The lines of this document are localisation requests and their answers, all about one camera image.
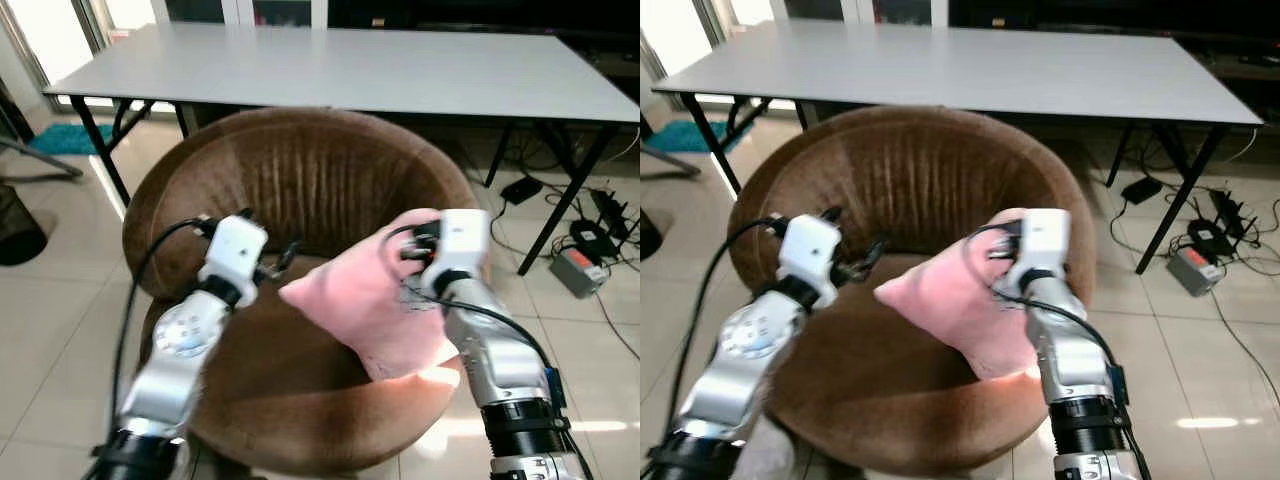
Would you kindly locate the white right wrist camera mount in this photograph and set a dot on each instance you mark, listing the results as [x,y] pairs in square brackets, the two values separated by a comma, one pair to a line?
[1045,240]
[465,240]

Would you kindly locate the black power strip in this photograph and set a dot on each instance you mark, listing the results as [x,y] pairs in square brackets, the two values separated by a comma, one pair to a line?
[610,212]
[1228,210]

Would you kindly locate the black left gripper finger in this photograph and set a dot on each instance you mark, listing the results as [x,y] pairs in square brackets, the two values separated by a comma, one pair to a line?
[288,252]
[873,252]

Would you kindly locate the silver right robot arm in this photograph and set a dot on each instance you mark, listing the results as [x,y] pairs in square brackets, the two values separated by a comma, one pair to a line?
[500,360]
[1070,360]

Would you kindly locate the black power adapter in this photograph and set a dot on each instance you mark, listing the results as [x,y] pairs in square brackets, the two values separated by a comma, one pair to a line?
[1210,238]
[1140,188]
[520,190]
[590,238]

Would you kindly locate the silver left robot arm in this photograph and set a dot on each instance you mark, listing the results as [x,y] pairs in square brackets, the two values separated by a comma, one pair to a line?
[750,340]
[180,340]

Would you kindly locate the black bin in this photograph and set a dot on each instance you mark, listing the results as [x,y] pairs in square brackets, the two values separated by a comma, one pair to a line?
[648,235]
[15,225]

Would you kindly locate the pink pillow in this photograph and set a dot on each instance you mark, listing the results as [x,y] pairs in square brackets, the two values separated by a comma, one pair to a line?
[360,300]
[960,300]

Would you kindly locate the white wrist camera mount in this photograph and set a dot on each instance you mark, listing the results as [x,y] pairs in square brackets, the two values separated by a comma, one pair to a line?
[1045,240]
[232,250]
[810,250]
[465,240]

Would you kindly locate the white table with black legs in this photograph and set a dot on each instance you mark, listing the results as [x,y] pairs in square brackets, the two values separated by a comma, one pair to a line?
[350,70]
[950,70]

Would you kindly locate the teal rug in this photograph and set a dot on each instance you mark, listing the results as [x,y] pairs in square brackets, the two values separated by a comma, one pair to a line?
[690,135]
[65,138]

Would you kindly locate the brown round sofa chair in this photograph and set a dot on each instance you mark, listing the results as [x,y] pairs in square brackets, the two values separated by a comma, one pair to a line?
[920,170]
[300,170]

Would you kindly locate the grey box with red label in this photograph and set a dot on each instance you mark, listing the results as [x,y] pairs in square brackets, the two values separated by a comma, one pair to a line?
[577,270]
[1195,268]

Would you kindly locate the grey metal chair leg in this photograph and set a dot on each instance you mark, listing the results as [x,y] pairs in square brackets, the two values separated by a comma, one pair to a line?
[40,160]
[668,160]

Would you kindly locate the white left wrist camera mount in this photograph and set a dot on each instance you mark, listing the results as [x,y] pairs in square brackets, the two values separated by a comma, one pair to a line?
[810,250]
[232,250]

